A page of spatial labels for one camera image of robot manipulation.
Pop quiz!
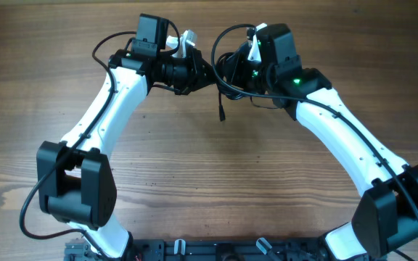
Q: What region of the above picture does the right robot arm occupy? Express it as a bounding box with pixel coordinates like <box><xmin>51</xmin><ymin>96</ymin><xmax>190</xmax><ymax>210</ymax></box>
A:
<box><xmin>210</xmin><ymin>24</ymin><xmax>418</xmax><ymax>260</ymax></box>

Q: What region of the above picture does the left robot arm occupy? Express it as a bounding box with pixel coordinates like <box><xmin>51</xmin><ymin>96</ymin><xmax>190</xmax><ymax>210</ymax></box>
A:
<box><xmin>33</xmin><ymin>14</ymin><xmax>215</xmax><ymax>260</ymax></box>

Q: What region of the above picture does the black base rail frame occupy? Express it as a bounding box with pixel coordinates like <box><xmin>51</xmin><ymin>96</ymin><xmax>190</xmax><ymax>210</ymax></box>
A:
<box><xmin>63</xmin><ymin>237</ymin><xmax>388</xmax><ymax>261</ymax></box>

